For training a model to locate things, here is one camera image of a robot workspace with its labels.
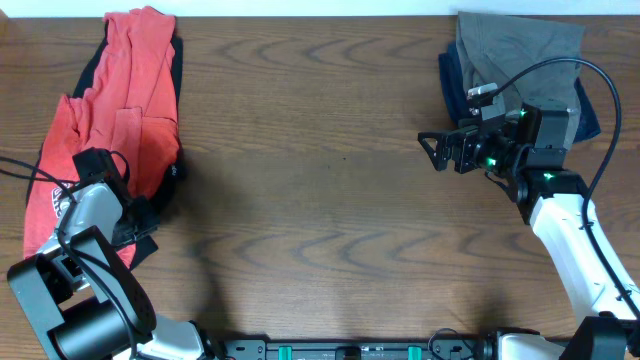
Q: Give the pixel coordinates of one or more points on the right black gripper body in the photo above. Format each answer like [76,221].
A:
[492,153]

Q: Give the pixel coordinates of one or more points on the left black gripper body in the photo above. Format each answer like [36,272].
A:
[138,220]

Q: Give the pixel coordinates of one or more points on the red orange printed t-shirt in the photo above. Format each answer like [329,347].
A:
[130,90]

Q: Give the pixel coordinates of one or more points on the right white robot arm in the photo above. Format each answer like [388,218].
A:
[524,155]

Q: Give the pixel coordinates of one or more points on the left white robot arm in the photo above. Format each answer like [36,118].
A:
[82,301]

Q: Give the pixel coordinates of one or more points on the black garment with white logo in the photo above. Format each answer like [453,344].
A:
[176,60]

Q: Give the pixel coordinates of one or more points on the navy blue folded garment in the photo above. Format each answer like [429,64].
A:
[455,96]

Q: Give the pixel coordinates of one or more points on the grey folded t-shirt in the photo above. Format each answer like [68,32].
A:
[494,48]

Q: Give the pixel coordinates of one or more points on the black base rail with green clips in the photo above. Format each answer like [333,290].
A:
[441,348]

